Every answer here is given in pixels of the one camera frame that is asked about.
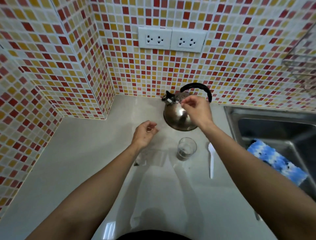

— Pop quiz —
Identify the person's right forearm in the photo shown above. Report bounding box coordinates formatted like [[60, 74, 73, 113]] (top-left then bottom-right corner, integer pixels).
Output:
[[198, 123, 316, 240]]

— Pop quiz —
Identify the blue white dish cloth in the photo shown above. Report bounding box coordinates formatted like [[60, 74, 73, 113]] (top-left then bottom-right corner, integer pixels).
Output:
[[247, 139, 308, 186]]

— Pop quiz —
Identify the person's left hand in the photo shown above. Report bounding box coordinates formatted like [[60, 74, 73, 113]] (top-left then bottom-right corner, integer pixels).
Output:
[[131, 120, 160, 151]]

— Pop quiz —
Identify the stainless steel sink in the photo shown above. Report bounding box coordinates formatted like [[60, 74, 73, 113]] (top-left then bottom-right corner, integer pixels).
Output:
[[223, 105, 316, 196]]

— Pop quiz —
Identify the white plastic spoon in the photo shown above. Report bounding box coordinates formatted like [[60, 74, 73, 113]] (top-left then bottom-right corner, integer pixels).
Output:
[[208, 142, 216, 179]]

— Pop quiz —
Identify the clear drinking glass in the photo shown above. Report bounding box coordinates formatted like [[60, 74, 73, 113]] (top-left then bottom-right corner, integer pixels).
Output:
[[176, 137, 198, 162]]

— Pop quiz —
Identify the person's black shirt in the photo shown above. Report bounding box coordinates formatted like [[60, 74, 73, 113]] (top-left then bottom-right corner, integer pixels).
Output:
[[116, 230, 193, 240]]

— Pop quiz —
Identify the metal wire wall rack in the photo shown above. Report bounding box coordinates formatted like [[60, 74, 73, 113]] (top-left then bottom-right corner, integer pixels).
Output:
[[281, 23, 316, 97]]

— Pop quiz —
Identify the steel kettle black handle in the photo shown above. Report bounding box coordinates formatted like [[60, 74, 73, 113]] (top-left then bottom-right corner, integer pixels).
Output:
[[162, 83, 213, 132]]

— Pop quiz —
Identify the person's right hand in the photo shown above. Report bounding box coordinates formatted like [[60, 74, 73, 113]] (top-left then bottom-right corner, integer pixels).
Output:
[[180, 95, 214, 132]]

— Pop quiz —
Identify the person's left forearm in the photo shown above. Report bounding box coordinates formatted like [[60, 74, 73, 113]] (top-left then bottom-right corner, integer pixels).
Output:
[[24, 143, 146, 240]]

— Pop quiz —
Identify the small clear plastic sachet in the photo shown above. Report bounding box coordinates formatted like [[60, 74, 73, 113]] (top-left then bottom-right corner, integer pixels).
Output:
[[134, 151, 166, 167]]

